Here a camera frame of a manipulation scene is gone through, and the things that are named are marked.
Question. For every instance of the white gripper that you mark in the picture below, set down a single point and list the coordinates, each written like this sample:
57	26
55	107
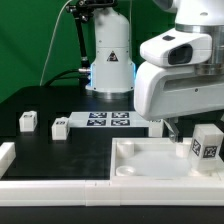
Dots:
162	93

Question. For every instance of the white square tabletop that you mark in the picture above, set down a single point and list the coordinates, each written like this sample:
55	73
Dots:
143	159

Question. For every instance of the white U-shaped fence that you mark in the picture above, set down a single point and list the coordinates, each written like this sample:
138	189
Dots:
104	192

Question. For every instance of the white marker sheet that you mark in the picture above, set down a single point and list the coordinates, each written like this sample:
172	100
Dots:
121	119

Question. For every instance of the black camera stand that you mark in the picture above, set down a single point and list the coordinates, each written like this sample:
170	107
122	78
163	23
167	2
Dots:
82	12

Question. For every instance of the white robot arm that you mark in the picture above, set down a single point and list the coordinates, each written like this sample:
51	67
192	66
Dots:
112	73

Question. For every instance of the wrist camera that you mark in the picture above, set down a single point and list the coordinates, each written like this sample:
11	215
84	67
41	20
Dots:
175	48

